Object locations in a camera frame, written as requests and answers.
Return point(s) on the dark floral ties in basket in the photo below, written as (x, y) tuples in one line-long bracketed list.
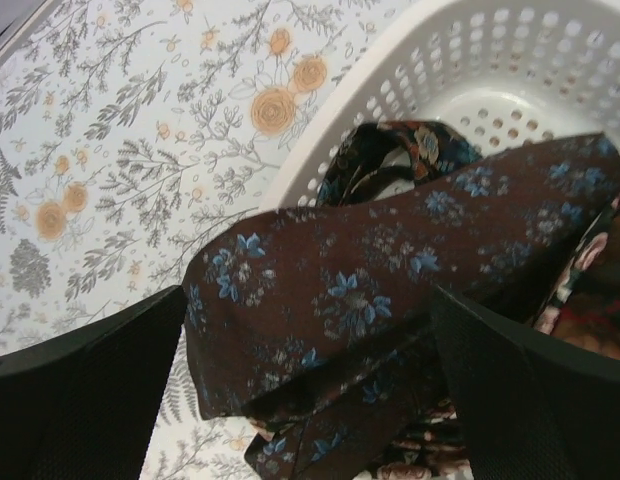
[(585, 300)]

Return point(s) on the white perforated plastic basket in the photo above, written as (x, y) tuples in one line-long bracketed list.
[(502, 73)]

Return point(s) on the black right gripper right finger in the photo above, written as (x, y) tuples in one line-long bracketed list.
[(530, 406)]

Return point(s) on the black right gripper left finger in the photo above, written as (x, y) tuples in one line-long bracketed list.
[(83, 405)]

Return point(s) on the brown blue floral tie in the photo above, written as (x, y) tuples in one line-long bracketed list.
[(313, 322)]

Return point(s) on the floral patterned table mat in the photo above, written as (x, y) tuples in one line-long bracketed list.
[(132, 132)]

